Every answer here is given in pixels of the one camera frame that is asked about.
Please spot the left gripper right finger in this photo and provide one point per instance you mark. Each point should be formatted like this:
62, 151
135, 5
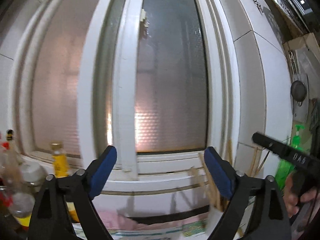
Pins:
268, 220

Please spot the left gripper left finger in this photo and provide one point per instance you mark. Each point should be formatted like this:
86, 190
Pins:
50, 218

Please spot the bamboo chopstick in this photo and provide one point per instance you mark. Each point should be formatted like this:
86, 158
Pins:
211, 190
199, 179

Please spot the person right hand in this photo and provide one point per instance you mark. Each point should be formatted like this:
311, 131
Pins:
291, 200

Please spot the yellow label sauce bottle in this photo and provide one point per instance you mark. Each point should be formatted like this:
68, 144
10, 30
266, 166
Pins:
61, 169

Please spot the large clear oil bottle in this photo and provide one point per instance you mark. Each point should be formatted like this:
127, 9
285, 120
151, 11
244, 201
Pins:
18, 199

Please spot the white lid spice jar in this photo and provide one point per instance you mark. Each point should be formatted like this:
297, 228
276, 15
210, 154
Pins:
33, 173

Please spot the pink cloth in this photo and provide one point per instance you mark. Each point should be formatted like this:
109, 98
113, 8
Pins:
114, 221

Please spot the white steel utensil cup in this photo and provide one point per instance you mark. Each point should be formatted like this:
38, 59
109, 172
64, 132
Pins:
213, 218

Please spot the cat pattern table cloth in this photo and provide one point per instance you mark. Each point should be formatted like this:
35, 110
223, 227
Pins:
194, 230

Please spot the round mesh strainer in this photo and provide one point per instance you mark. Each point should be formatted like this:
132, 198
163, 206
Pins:
298, 91

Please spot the black cap thin bottle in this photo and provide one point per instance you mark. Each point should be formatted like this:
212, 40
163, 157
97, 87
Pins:
10, 140

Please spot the white frame frosted window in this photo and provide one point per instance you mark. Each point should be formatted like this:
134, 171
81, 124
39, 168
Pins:
157, 79

